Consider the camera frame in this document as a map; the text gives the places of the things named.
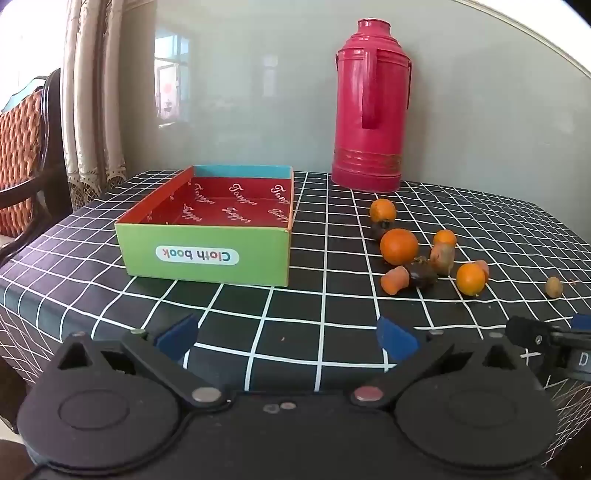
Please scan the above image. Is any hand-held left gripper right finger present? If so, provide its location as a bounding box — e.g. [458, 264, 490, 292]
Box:
[350, 316, 533, 409]

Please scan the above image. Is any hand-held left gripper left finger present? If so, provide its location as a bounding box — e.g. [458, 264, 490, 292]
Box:
[54, 314, 232, 409]

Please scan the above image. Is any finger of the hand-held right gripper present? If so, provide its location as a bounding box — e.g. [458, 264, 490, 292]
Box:
[505, 314, 591, 352]

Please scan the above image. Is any green and red cardboard box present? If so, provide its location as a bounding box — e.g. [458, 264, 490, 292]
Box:
[115, 164, 295, 288]

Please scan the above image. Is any black white grid tablecloth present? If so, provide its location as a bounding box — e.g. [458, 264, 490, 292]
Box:
[0, 170, 591, 418]

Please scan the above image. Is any large orange tangerine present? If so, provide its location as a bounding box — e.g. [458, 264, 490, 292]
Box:
[380, 228, 419, 267]

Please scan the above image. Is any dark wooden chair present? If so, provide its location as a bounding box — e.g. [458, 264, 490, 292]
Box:
[0, 68, 75, 271]

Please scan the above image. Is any red thermos flask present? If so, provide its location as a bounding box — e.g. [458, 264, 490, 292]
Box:
[331, 18, 413, 193]

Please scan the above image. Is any beige lace curtain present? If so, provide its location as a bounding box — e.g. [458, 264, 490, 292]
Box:
[60, 0, 128, 213]

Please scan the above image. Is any orange patterned chair cushion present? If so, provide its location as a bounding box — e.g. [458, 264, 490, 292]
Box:
[0, 90, 49, 238]

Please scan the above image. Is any teal cloth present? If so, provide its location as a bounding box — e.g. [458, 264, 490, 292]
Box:
[0, 76, 48, 112]

